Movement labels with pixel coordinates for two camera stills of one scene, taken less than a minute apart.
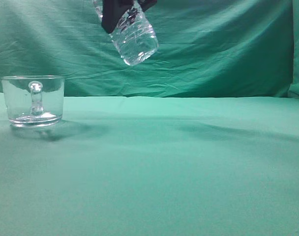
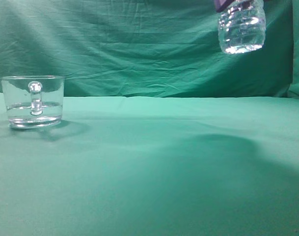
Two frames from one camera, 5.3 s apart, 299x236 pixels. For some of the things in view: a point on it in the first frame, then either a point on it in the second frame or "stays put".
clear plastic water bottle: [135, 36] to [242, 27]
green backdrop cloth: [227, 48] stays put
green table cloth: [148, 165] stays put
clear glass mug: [34, 101] stays put
